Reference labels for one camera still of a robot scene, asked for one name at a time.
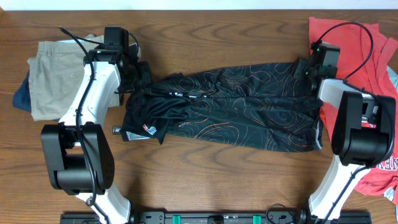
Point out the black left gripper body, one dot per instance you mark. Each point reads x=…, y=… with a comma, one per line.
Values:
x=144, y=75

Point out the folded navy blue garment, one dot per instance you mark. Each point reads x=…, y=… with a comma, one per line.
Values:
x=21, y=99

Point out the black cycling jersey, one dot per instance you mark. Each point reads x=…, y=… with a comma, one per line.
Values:
x=261, y=106

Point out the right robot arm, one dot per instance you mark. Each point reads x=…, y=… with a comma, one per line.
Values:
x=363, y=137

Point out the red printed t-shirt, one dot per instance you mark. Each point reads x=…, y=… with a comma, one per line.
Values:
x=354, y=44

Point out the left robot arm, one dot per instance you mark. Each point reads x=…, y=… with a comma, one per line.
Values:
x=78, y=157

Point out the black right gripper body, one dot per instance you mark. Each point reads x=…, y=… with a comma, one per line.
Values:
x=301, y=69

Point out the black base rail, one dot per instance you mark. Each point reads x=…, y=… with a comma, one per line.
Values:
x=274, y=214

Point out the folded khaki shorts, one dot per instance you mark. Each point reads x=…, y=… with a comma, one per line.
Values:
x=56, y=73

